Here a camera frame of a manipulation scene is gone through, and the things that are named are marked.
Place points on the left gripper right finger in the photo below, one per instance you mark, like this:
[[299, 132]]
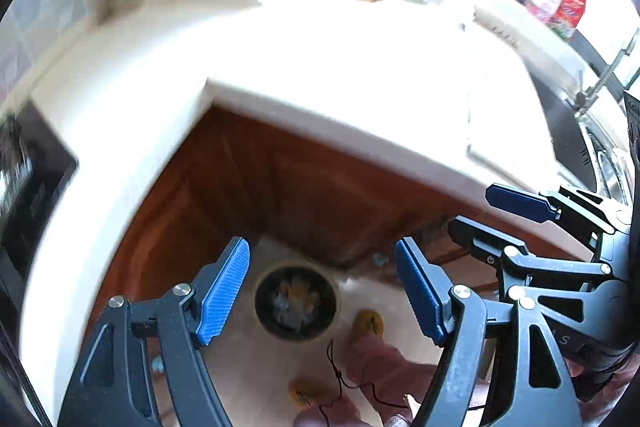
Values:
[[427, 288]]

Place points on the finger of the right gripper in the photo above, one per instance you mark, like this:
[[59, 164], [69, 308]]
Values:
[[485, 243], [522, 204]]

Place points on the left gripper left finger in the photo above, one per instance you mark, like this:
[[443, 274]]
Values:
[[215, 289]]

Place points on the round trash bin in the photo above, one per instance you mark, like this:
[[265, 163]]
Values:
[[296, 303]]

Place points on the stainless steel sink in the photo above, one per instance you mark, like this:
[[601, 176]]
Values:
[[586, 160]]

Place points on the person's pink trouser legs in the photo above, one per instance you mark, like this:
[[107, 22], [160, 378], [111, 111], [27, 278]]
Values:
[[384, 376]]

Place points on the brown wooden cabinet door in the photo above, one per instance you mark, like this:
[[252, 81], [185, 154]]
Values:
[[237, 176]]

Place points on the chrome sink faucet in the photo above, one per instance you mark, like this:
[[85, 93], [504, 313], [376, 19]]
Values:
[[609, 81]]

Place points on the yellow left slipper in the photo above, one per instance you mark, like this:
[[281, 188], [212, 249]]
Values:
[[306, 392]]

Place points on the black gas stove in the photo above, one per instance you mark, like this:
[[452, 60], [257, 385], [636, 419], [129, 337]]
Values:
[[35, 169]]

